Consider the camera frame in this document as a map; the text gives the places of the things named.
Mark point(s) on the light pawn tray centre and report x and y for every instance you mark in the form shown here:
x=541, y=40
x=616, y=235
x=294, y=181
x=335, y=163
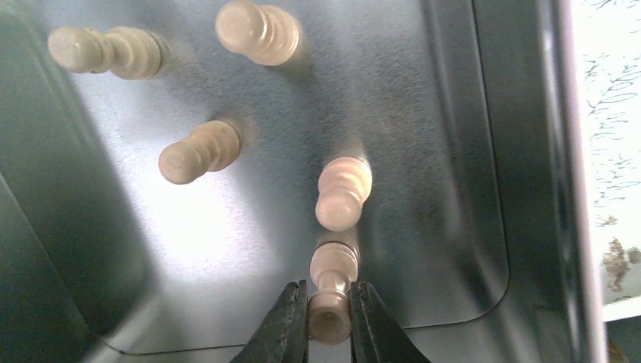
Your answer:
x=344, y=185

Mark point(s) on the black white chessboard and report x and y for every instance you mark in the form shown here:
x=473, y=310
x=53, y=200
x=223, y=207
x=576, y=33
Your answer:
x=622, y=322

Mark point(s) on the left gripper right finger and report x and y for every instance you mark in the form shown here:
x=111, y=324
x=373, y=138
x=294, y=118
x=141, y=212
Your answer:
x=375, y=335

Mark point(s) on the metal tray with light pieces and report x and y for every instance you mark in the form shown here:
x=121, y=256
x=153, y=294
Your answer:
x=474, y=235

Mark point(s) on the light pawn tray top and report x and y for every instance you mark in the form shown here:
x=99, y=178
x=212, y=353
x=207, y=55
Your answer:
x=265, y=34

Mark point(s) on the light pawn tray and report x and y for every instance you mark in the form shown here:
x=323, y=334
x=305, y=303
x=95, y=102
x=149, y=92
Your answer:
x=265, y=34
x=344, y=185
x=127, y=52
x=211, y=147

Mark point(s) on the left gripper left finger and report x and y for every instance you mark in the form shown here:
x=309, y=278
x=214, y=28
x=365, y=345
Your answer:
x=282, y=335

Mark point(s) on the floral patterned table mat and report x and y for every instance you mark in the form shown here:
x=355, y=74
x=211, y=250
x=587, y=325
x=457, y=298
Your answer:
x=608, y=42

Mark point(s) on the light pawn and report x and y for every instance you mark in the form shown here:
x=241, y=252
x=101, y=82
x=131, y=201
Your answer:
x=333, y=268

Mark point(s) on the light pawn tray far left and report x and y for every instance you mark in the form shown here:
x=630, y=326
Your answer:
x=127, y=52

